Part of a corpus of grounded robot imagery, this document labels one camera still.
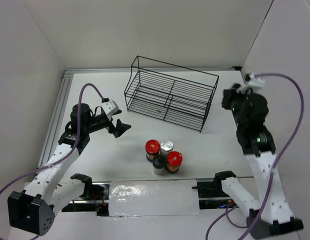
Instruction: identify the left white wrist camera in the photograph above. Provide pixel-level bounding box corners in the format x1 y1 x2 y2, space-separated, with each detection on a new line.
100 98 119 119

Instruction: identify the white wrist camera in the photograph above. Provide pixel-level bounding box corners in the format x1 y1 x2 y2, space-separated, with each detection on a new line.
236 72 266 94
100 98 119 119

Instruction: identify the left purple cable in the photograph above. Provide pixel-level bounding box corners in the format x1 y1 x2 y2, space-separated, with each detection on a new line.
0 83 106 206

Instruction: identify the silver lid white bottle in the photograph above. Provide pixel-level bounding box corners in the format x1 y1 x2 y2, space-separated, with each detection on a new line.
160 139 174 156

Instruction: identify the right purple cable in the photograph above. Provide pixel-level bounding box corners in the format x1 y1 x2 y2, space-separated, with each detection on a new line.
204 72 305 240

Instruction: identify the black wire rack basket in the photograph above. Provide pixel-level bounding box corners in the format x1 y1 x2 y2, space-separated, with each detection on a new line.
124 55 220 133

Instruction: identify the black lid white bottle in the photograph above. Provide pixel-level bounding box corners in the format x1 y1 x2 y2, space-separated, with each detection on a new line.
152 155 166 175

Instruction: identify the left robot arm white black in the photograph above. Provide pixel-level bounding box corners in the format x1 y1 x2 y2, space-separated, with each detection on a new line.
7 100 131 236

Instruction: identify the red lid spice jar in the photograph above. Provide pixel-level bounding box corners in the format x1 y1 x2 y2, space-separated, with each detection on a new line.
145 139 161 161
166 151 183 174

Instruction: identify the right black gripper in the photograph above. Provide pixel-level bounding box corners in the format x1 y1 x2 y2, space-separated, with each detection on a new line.
219 81 250 126

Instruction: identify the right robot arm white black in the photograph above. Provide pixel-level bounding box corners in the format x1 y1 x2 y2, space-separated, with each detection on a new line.
213 83 304 240

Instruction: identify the white foil tape sheet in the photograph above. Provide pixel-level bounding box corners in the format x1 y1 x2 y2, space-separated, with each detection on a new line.
108 179 200 217

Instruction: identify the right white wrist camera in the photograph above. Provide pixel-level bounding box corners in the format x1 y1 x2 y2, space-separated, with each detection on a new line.
236 72 266 94

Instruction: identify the purple cable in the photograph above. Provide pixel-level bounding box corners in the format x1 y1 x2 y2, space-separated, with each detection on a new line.
204 72 305 240
0 83 106 206

